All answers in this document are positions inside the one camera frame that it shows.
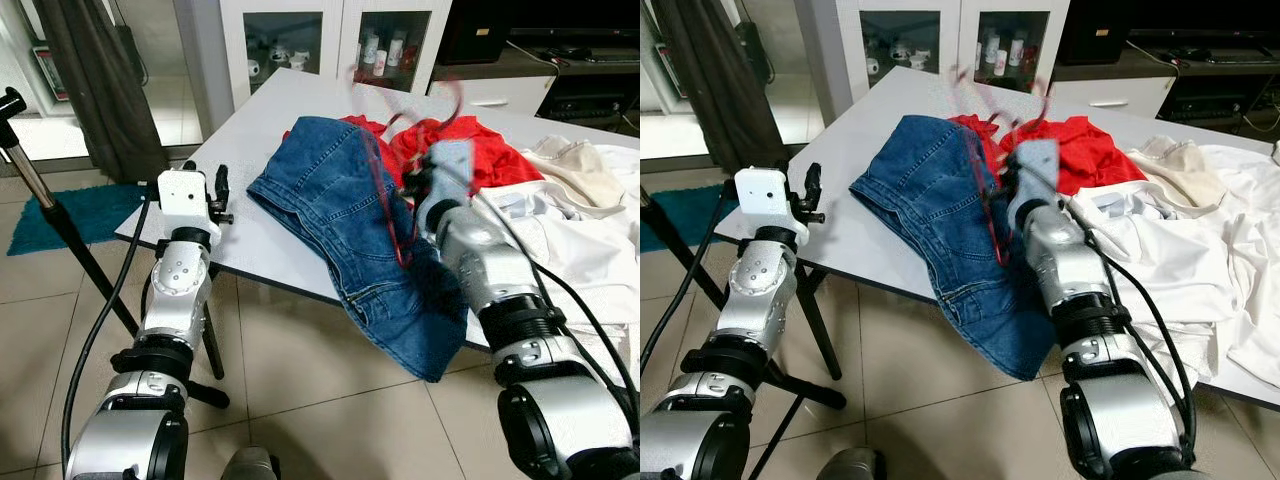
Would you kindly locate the plain red garment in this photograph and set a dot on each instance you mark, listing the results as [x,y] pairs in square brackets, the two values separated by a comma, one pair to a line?
[1095,155]
[500,160]

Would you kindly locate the white glass-door cabinet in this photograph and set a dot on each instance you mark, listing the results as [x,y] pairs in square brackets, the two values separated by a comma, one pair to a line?
[335,50]
[955,50]

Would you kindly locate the beige garment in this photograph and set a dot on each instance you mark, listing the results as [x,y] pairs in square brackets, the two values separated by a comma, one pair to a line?
[1180,175]
[575,175]

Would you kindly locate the black speaker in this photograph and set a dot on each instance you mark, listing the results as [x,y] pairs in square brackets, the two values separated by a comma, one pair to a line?
[475,30]
[1092,30]

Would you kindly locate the black television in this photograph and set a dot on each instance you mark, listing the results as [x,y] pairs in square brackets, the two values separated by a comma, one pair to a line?
[580,15]
[1210,15]

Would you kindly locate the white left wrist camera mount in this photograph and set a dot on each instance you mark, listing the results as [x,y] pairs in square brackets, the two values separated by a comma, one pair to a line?
[765,195]
[182,195]

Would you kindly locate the blue denim jeans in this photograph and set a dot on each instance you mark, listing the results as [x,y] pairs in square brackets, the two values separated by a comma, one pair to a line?
[320,190]
[920,190]

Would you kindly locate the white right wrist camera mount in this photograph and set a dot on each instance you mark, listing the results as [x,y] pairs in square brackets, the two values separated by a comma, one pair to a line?
[452,165]
[1037,165]

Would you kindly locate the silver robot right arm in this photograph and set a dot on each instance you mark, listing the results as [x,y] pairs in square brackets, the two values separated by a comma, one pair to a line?
[1065,260]
[480,260]

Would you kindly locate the white shiny shirt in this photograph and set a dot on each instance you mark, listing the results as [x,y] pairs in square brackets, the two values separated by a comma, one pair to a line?
[1170,260]
[570,250]

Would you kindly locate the red plastic hanger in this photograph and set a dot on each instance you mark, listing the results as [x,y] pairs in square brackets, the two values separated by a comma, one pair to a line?
[983,200]
[385,200]

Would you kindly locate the dark TV cabinet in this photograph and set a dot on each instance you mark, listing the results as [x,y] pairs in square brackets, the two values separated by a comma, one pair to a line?
[1200,100]
[590,95]

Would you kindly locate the teal floor mat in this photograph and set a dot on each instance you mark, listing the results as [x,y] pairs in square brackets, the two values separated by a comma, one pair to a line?
[100,210]
[690,205]

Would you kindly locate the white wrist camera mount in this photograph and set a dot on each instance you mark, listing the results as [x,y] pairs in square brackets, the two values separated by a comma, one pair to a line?
[1037,165]
[765,195]
[182,195]
[452,165]

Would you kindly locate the white table with black legs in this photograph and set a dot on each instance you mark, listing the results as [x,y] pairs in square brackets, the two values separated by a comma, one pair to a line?
[240,150]
[850,150]

